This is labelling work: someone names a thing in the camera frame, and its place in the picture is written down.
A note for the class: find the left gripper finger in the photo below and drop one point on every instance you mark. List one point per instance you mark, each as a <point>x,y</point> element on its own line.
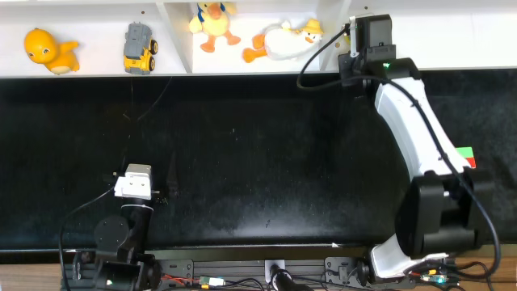
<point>173,182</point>

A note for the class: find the yellow rubber duck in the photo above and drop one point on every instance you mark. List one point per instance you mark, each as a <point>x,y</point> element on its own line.
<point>48,50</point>

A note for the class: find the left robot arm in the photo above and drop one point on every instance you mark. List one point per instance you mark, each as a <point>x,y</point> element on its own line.
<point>135,226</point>

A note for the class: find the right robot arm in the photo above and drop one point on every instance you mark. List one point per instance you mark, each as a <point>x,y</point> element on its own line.
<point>408,129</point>

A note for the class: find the white shelf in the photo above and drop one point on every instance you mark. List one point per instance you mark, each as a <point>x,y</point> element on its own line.
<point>101,48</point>

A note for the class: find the yellow plush duck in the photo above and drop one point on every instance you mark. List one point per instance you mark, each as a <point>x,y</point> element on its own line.
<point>214,24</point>

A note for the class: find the white plush duck with hat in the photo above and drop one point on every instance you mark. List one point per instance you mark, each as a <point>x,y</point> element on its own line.
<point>287,40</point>

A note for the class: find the many-coloured puzzle cube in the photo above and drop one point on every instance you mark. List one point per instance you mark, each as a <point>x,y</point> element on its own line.
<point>466,155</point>

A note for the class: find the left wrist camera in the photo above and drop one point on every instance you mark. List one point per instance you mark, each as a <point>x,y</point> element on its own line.
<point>134,184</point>

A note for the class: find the mounting rail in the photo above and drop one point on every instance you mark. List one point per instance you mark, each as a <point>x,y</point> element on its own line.
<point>242,271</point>

